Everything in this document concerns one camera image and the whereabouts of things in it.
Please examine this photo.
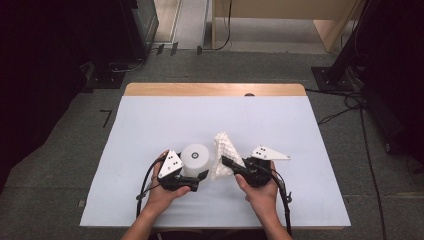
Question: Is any black hanging cable with plug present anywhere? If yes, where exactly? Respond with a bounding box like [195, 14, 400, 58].
[196, 0, 234, 56]

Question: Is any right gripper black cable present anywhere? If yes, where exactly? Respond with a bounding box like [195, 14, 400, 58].
[256, 162, 294, 238]

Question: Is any black curtain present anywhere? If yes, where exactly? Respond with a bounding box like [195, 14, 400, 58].
[0, 0, 101, 196]
[353, 0, 424, 166]

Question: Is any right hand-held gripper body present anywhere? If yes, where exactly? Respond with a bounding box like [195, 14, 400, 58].
[240, 144, 291, 188]

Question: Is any person's left hand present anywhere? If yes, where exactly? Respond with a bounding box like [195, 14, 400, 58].
[145, 149, 192, 215]

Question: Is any white cylindrical device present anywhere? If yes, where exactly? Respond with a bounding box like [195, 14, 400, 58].
[179, 143, 212, 178]

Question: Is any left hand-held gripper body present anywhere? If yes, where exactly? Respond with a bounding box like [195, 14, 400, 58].
[156, 149, 203, 193]

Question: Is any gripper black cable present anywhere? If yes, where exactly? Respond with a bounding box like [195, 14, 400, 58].
[256, 162, 294, 238]
[135, 156, 168, 220]

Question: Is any white table mat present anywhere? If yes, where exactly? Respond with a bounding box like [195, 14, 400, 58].
[79, 95, 352, 228]

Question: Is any black metal stand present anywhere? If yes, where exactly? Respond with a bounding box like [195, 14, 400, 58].
[311, 0, 378, 93]

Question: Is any light wooden desk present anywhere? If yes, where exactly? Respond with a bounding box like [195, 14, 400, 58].
[211, 0, 365, 54]

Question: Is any black stand base plate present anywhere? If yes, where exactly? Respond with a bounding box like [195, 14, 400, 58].
[87, 61, 127, 90]

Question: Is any grey floor cable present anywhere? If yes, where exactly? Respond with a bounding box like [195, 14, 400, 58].
[111, 57, 147, 74]

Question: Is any person's dark clothing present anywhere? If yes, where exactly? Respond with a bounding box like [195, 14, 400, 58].
[148, 229, 268, 240]

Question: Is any person's right hand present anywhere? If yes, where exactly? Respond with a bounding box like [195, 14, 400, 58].
[234, 160, 280, 218]

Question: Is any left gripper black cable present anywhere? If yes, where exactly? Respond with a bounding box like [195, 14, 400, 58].
[135, 156, 168, 220]

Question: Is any short black floor cable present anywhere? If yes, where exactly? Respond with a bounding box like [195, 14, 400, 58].
[317, 104, 363, 126]

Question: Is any long black floor cable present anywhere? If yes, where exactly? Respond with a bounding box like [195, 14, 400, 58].
[304, 88, 388, 240]

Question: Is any white waffle cloth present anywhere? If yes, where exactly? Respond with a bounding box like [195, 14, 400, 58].
[210, 131, 248, 180]

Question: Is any black cabinet with glass door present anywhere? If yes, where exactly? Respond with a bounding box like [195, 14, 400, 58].
[118, 0, 160, 63]

